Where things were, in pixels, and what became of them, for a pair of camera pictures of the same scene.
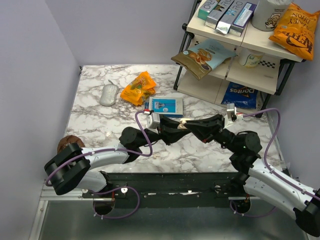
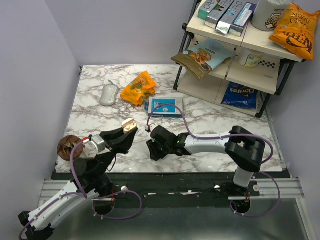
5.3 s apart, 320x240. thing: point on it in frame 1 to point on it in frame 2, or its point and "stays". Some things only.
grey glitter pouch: (108, 96) stays
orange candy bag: (141, 87) stays
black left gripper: (169, 131) to (118, 142)
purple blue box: (242, 20) stays
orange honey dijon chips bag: (295, 30) stays
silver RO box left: (216, 13) stays
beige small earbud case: (181, 125) to (128, 125)
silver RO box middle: (225, 23) stays
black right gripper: (204, 128) to (154, 155)
